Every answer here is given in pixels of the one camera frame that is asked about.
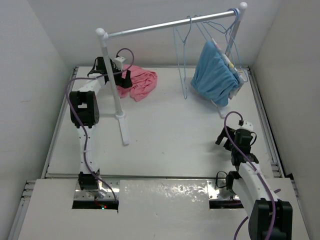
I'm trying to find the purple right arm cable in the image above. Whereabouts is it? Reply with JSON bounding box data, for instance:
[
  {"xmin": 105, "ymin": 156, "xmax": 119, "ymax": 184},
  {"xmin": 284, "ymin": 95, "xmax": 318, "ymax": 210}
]
[{"xmin": 223, "ymin": 111, "xmax": 282, "ymax": 240}]

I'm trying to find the white foreground cover board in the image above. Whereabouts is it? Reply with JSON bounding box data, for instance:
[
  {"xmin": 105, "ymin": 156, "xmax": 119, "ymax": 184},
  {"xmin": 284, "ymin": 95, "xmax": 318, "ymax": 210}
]
[{"xmin": 17, "ymin": 177, "xmax": 311, "ymax": 240}]

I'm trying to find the pink t shirt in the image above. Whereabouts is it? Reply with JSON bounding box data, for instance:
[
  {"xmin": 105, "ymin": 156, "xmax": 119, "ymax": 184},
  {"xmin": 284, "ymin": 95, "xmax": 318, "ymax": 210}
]
[{"xmin": 117, "ymin": 65, "xmax": 158, "ymax": 102}]

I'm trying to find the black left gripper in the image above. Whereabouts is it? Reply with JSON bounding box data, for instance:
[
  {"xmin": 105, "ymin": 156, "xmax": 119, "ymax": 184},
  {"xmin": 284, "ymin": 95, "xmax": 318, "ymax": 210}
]
[{"xmin": 107, "ymin": 63, "xmax": 131, "ymax": 88}]

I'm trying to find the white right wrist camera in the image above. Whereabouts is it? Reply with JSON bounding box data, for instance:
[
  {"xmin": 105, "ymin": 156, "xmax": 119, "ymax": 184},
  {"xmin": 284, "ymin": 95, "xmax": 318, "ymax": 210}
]
[{"xmin": 240, "ymin": 120, "xmax": 254, "ymax": 132}]

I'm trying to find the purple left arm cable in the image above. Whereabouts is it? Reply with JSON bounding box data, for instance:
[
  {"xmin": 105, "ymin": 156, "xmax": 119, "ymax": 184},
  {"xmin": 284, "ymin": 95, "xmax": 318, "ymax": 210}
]
[{"xmin": 64, "ymin": 48, "xmax": 136, "ymax": 201}]

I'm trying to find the light blue wire hanger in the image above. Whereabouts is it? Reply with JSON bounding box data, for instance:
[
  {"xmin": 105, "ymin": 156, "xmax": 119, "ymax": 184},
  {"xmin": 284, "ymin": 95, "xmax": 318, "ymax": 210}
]
[{"xmin": 172, "ymin": 15, "xmax": 193, "ymax": 100}]

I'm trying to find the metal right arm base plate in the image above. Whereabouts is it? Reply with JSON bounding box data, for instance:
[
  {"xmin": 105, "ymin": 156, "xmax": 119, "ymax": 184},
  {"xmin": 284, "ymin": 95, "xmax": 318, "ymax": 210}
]
[{"xmin": 207, "ymin": 179, "xmax": 240, "ymax": 201}]

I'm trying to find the blue hanger at rack end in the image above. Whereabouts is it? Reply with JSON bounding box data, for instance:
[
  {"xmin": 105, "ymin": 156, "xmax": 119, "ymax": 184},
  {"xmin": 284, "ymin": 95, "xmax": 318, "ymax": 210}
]
[{"xmin": 224, "ymin": 8, "xmax": 249, "ymax": 83}]

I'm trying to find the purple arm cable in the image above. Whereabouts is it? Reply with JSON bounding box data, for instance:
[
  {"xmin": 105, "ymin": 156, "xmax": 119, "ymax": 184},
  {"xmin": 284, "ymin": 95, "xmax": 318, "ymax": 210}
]
[
  {"xmin": 64, "ymin": 48, "xmax": 136, "ymax": 201},
  {"xmin": 223, "ymin": 111, "xmax": 282, "ymax": 240}
]

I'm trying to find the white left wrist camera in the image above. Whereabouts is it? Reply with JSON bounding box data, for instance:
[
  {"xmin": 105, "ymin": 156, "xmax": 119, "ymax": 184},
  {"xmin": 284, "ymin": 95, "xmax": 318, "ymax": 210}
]
[{"xmin": 113, "ymin": 56, "xmax": 127, "ymax": 71}]

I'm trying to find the blue t shirt on hanger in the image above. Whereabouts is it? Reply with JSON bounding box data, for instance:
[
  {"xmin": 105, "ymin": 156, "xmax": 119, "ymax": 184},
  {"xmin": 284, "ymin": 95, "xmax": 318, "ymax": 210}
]
[{"xmin": 190, "ymin": 41, "xmax": 240, "ymax": 107}]

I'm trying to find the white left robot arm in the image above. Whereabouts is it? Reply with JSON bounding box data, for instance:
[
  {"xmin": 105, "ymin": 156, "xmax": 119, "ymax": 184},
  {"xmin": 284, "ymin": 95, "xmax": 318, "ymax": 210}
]
[{"xmin": 65, "ymin": 56, "xmax": 118, "ymax": 201}]

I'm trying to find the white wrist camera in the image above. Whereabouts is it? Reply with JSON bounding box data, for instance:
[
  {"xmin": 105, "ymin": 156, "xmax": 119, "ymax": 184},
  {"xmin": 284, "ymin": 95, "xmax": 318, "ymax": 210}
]
[
  {"xmin": 113, "ymin": 56, "xmax": 127, "ymax": 71},
  {"xmin": 240, "ymin": 120, "xmax": 254, "ymax": 132}
]

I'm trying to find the white clothes rack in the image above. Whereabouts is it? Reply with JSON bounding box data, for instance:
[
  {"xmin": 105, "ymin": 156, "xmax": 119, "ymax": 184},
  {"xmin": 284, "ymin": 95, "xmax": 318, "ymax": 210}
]
[{"xmin": 95, "ymin": 2, "xmax": 248, "ymax": 146}]

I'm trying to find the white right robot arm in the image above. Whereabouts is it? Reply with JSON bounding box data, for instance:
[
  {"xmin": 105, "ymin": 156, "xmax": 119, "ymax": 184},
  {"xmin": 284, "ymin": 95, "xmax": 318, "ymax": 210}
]
[{"xmin": 215, "ymin": 126, "xmax": 293, "ymax": 240}]

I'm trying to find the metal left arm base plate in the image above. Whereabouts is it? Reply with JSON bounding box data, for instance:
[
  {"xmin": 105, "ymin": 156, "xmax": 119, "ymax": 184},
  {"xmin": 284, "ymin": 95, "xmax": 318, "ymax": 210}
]
[{"xmin": 73, "ymin": 179, "xmax": 120, "ymax": 201}]

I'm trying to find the patterned white garment on hanger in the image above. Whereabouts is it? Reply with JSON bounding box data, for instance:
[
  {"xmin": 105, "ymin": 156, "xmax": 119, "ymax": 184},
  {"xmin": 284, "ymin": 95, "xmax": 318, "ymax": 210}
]
[{"xmin": 212, "ymin": 38, "xmax": 245, "ymax": 100}]

